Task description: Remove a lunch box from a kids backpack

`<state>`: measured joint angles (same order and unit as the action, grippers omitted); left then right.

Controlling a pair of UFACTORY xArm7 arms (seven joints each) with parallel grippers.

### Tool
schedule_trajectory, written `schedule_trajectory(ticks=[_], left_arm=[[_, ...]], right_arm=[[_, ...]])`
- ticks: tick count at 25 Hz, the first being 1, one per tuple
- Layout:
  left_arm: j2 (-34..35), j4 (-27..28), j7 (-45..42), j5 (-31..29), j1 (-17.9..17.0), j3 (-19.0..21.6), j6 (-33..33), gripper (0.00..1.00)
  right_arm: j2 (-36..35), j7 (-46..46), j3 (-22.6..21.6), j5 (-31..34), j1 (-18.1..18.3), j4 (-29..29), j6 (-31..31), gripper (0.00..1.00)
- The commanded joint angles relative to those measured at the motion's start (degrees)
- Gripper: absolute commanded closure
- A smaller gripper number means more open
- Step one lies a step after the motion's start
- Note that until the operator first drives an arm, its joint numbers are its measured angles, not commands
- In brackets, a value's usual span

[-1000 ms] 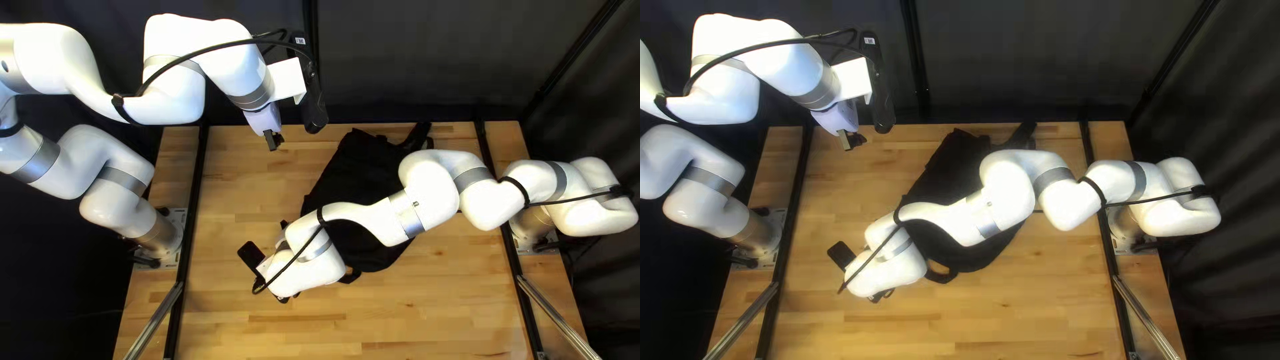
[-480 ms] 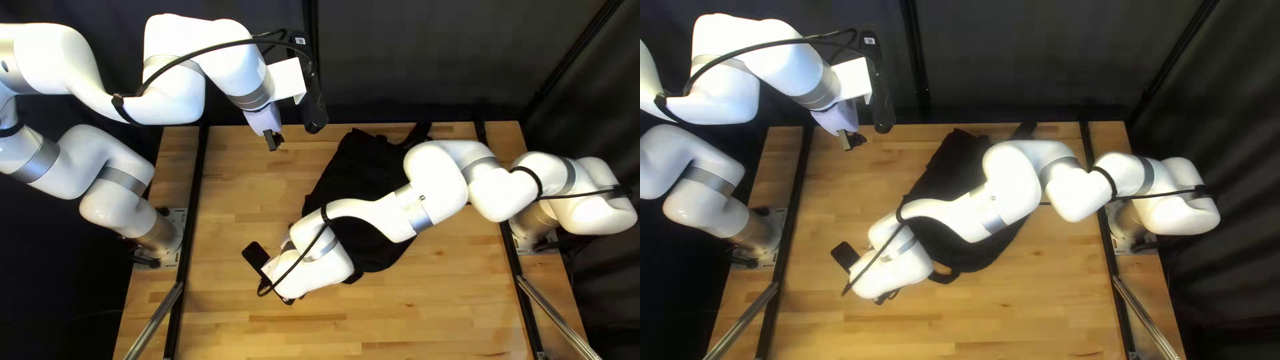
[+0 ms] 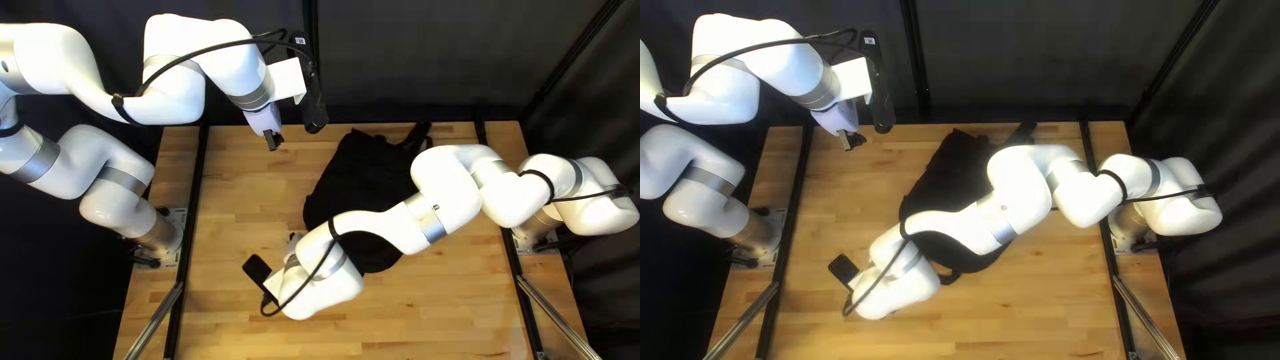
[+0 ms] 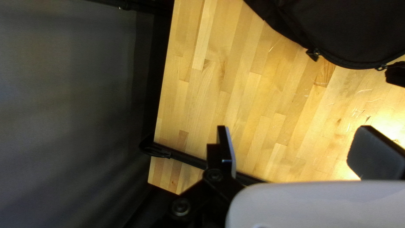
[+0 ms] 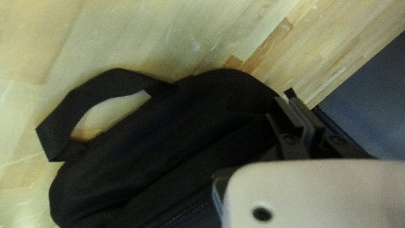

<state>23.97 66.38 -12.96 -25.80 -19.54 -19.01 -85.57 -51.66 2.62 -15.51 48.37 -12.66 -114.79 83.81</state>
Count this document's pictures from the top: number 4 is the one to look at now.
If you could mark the black backpack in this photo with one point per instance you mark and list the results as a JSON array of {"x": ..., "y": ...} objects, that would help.
[{"x": 348, "y": 28}]

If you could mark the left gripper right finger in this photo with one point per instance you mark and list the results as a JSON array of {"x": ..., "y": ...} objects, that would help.
[{"x": 376, "y": 155}]

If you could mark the black frame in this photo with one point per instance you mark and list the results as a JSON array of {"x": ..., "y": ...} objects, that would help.
[{"x": 161, "y": 79}]

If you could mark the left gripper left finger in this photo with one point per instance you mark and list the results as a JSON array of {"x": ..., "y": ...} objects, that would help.
[{"x": 226, "y": 152}]

